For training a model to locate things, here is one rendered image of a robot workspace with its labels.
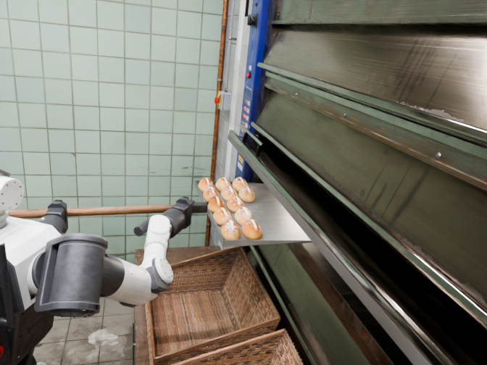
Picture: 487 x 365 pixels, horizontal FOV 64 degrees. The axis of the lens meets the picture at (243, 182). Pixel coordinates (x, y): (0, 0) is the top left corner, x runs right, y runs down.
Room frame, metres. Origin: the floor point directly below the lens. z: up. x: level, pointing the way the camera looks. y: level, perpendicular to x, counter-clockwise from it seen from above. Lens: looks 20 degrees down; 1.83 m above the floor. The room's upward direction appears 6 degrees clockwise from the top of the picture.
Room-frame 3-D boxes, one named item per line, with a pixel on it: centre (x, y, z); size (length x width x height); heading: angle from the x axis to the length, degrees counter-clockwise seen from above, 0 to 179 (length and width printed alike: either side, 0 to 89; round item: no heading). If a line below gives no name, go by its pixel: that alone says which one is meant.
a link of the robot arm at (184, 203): (1.26, 0.23, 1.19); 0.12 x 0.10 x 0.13; 163
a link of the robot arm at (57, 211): (1.13, 0.61, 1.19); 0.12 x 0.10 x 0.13; 11
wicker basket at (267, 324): (1.39, 0.11, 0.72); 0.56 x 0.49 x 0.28; 18
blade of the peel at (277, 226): (1.44, -0.04, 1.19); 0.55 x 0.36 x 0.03; 19
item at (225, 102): (2.34, 0.16, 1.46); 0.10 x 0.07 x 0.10; 17
